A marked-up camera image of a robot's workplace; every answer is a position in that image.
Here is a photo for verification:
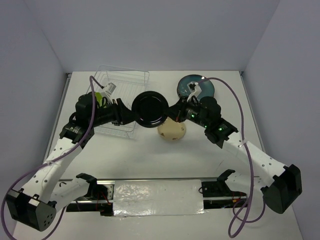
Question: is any silver foil sheet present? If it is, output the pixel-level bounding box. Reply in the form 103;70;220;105
112;179;205;217

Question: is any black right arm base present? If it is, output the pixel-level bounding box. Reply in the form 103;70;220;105
198;180;247;210

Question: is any black plate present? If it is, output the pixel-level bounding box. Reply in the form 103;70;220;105
131;91;169;128

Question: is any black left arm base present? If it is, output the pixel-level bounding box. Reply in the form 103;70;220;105
66;180;116;217

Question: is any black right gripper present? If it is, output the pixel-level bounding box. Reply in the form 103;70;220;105
162;95;209;128

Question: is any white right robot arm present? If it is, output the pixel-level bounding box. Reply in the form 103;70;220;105
164;97;302;214

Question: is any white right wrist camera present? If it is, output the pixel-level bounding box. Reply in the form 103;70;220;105
187;81;202;102

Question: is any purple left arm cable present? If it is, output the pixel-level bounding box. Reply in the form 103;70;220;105
1;75;105;238

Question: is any lime green plate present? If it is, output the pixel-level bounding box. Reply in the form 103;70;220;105
94;92;103;107

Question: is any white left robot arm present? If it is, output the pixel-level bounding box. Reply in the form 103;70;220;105
5;93;135;232

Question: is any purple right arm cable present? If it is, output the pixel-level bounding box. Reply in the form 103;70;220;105
199;77;266;238

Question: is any cream small plate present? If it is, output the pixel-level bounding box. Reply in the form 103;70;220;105
157;117;186;142

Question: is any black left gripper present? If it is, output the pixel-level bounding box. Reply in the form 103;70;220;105
89;98;141;127

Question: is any blue white floral plate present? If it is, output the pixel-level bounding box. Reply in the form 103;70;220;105
177;89;189;99

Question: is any clear wire dish rack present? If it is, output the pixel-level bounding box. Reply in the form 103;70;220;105
93;65;150;139

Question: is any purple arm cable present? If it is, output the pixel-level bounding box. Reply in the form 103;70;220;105
199;77;266;238
1;75;105;238

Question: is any dark green plate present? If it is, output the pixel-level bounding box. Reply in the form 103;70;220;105
176;74;215;100

